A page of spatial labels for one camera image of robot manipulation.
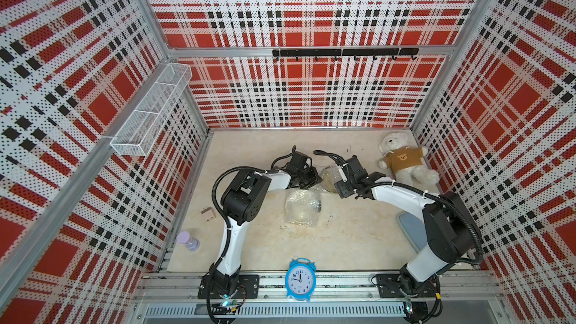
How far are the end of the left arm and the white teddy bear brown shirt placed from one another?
356 millimetres

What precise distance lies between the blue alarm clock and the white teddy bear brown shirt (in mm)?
528

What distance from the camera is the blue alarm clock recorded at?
72cm

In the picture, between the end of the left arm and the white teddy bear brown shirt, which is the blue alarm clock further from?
the white teddy bear brown shirt

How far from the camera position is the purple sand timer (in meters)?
0.77

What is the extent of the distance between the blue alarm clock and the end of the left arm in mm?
286

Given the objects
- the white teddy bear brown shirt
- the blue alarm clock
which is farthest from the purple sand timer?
the white teddy bear brown shirt

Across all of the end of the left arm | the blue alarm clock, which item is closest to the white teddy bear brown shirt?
the end of the left arm

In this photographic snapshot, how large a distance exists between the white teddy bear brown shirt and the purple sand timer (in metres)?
0.85

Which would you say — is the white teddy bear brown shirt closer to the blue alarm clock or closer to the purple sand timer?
the blue alarm clock

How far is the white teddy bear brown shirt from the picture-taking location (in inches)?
37.1

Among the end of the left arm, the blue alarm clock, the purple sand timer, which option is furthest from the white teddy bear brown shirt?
the purple sand timer

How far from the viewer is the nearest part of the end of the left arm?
85 cm

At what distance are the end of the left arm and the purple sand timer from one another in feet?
1.33

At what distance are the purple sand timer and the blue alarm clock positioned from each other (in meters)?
0.36
